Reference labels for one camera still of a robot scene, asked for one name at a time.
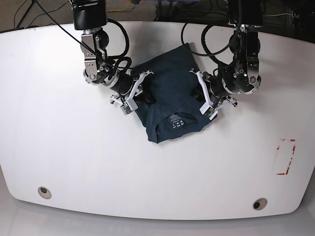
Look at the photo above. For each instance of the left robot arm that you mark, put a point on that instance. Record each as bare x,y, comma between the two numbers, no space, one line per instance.
242,74

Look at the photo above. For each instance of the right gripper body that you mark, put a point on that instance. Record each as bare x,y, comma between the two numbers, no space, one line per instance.
125,84

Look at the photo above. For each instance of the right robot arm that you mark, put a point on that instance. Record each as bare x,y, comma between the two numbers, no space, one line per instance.
111,71

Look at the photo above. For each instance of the table cable grommet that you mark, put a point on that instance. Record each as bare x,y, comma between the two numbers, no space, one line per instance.
260,204
44,193

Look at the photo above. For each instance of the dark teal t-shirt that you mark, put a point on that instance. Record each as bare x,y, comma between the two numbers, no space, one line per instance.
175,112

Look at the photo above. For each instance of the left table cable grommet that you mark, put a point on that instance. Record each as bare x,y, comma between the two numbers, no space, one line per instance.
44,193

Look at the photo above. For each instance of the red tape rectangle marking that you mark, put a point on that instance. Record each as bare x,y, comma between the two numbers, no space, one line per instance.
284,156

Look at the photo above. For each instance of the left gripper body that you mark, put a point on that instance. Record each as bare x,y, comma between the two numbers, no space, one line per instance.
215,87

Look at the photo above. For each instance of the right table cable grommet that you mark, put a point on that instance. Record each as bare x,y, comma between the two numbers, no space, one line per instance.
260,204

